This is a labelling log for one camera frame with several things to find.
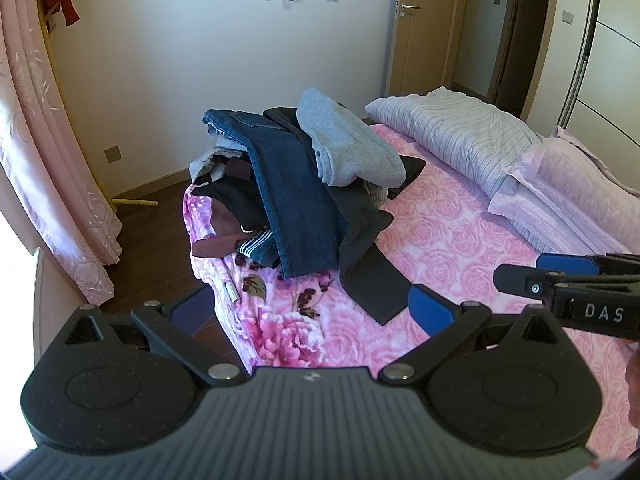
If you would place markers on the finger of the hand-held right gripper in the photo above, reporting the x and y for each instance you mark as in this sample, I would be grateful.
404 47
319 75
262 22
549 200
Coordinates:
562 263
520 280

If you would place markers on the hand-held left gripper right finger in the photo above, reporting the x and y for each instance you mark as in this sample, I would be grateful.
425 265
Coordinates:
430 310

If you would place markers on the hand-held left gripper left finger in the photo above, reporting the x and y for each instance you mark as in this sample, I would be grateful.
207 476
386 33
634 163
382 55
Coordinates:
190 310

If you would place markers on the grey sweatpants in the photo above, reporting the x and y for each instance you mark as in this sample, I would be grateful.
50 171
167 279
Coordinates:
350 145

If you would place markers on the person's right hand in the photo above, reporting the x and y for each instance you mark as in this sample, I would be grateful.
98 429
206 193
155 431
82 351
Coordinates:
635 385

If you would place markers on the small white object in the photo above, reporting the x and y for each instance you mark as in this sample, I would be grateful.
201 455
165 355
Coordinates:
231 292

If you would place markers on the pale pink pillow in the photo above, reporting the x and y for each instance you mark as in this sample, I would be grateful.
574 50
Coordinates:
575 195

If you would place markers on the maroon garment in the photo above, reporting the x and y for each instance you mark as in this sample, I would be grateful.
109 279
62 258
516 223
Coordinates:
220 246

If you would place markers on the dark grey trousers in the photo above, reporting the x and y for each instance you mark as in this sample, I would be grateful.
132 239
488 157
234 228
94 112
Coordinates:
365 255

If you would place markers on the navy white striped garment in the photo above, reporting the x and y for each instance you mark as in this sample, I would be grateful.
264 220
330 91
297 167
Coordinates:
252 246

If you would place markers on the black garment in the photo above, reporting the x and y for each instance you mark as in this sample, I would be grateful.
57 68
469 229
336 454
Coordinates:
232 197

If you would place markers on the light grey garment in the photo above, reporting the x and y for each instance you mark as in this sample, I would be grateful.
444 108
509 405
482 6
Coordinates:
210 165

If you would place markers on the blue denim jeans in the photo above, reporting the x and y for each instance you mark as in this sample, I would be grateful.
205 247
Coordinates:
295 200

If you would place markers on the grey striped quilt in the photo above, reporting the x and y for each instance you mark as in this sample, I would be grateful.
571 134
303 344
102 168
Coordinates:
460 130

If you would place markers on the white sliding wardrobe door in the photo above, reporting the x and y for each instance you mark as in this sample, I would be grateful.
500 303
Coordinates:
610 70

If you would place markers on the pink curtain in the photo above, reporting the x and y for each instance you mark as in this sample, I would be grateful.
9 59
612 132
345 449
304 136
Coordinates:
30 110

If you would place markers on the wooden door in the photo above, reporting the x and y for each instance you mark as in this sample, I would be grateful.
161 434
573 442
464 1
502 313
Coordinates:
430 40

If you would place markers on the beige wall socket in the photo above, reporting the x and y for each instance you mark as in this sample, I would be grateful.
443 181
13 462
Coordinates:
112 154

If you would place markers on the dark brown door frame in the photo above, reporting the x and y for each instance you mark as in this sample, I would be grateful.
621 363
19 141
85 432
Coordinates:
527 35

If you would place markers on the white wall switch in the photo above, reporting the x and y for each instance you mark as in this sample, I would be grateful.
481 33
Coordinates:
567 16

